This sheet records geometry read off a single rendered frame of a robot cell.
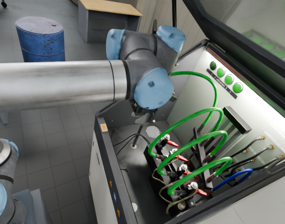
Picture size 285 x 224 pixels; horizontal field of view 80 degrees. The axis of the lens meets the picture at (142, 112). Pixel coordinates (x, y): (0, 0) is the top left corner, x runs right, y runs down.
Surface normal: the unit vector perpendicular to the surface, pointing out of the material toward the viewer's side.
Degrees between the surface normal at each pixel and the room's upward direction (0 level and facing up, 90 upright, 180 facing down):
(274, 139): 90
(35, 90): 66
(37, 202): 0
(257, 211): 76
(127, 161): 0
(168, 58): 90
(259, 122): 90
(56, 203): 0
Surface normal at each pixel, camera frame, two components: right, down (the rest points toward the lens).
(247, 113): -0.89, 0.10
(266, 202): -0.81, -0.07
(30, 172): 0.25, -0.69
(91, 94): 0.32, 0.65
